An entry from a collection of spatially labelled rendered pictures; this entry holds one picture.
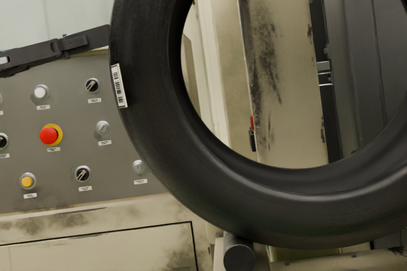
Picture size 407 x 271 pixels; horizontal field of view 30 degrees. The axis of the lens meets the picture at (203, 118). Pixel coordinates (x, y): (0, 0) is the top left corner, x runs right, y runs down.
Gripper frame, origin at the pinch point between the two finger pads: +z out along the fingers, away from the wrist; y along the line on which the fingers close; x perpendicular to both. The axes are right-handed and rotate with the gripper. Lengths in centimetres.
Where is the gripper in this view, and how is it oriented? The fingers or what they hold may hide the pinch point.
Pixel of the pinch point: (89, 40)
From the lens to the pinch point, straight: 116.0
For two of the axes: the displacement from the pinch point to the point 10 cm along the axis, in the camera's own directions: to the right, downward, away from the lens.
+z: 9.6, -2.7, -0.4
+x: 2.7, 9.6, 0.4
